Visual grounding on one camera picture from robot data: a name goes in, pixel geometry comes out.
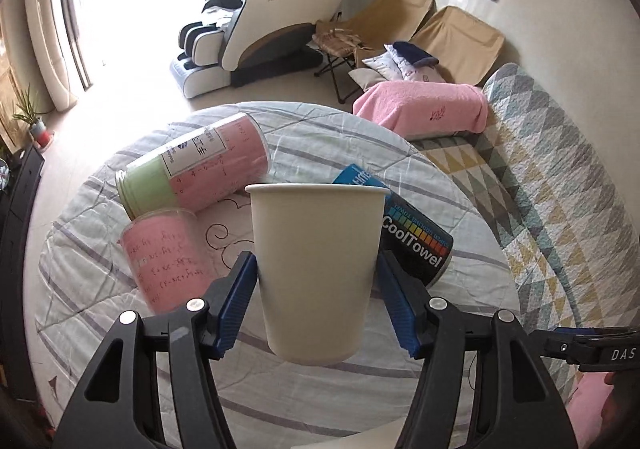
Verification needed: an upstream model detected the pink towel on armrest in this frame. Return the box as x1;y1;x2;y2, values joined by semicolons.
352;80;488;141

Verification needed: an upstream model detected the pink green towel canister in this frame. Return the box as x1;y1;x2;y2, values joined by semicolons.
115;112;271;219

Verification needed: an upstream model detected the left tan folding chair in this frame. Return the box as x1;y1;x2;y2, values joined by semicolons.
332;0;434;49

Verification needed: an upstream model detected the triangle patterned quilted sofa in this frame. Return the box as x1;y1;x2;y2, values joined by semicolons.
409;62;640;449

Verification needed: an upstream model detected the white standing air conditioner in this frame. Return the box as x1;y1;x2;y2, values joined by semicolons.
25;0;79;112

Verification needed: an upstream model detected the white paper cup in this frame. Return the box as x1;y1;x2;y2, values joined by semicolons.
245;183;387;365

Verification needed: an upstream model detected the small folding stool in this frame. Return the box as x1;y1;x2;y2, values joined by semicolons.
312;24;368;105

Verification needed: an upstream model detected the small pink towel canister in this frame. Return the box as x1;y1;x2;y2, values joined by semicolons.
119;208;216;315

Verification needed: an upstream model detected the black tv cabinet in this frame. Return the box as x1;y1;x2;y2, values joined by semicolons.
1;146;44;403

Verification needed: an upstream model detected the potted plant red pot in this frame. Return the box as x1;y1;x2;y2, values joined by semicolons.
12;86;53;150

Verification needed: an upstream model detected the white massage chair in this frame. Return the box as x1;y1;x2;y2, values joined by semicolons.
171;0;342;99

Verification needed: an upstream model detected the person's right hand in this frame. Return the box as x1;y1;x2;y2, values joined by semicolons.
601;370;639;448

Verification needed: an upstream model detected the navy blue cushion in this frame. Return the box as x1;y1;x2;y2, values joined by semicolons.
393;40;439;68

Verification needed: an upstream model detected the white patterned pillow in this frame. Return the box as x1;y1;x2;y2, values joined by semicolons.
362;48;445;83

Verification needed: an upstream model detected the blue black CoolTowel can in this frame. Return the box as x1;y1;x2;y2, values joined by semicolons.
332;164;454;289

